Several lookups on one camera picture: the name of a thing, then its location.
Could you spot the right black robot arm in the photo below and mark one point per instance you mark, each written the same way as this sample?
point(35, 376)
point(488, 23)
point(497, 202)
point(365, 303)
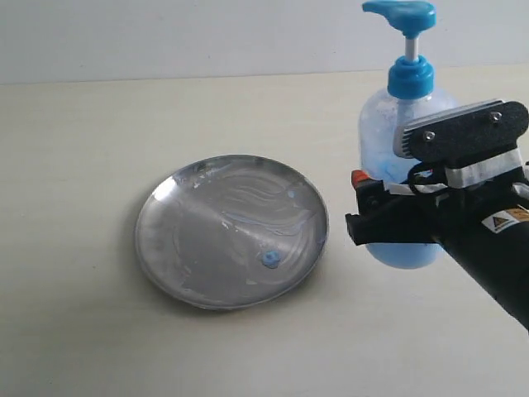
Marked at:
point(501, 271)

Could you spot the round stainless steel plate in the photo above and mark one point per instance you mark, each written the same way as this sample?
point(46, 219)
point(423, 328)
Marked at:
point(200, 234)

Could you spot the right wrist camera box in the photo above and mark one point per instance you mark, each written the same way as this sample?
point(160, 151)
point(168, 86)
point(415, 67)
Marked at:
point(477, 130)

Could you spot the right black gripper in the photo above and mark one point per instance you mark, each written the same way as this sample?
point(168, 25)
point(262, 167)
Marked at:
point(425, 210)

